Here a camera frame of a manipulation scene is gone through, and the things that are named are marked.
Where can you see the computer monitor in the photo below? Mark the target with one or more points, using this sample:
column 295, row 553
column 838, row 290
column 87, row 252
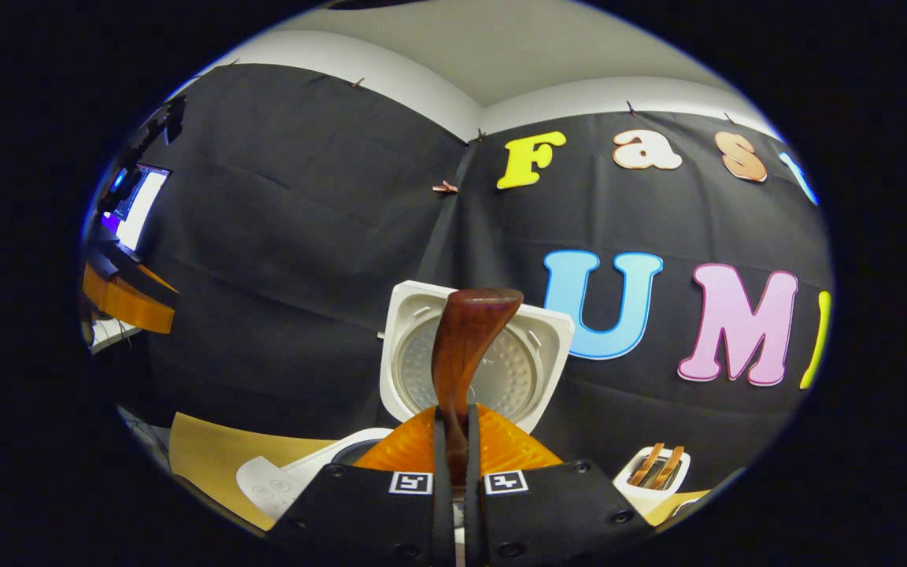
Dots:
column 142, row 209

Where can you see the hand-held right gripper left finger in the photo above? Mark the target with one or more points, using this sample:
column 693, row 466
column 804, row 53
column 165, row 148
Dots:
column 359, row 512

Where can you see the white rice cooker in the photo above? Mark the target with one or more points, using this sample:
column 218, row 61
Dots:
column 414, row 354

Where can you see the black backdrop cloth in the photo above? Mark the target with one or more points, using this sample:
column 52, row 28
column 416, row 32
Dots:
column 304, row 236

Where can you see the bread slice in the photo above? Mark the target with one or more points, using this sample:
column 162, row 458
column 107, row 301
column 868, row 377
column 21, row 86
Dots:
column 670, row 466
column 646, row 465

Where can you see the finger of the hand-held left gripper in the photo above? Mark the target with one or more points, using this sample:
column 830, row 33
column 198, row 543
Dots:
column 135, row 303

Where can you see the brown wooden spoon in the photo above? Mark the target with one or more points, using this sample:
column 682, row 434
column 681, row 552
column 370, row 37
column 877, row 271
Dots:
column 465, row 346

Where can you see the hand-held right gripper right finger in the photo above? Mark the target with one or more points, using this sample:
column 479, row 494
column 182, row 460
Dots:
column 556, row 512

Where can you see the white toaster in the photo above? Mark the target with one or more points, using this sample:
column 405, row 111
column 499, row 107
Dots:
column 654, row 496

